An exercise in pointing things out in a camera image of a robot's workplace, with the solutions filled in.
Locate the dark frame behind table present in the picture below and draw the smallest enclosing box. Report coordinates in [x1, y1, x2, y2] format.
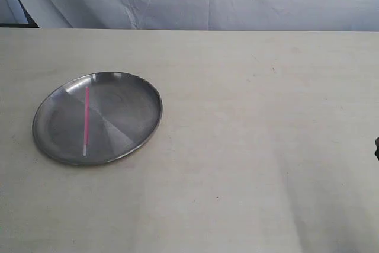
[0, 0, 38, 28]

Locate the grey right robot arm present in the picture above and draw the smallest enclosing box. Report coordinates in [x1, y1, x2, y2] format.
[374, 137, 379, 160]

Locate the round stainless steel plate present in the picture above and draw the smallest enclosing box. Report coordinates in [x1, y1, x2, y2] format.
[32, 72, 163, 166]

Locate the thin pink stick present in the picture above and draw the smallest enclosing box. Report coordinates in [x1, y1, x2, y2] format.
[83, 87, 89, 156]

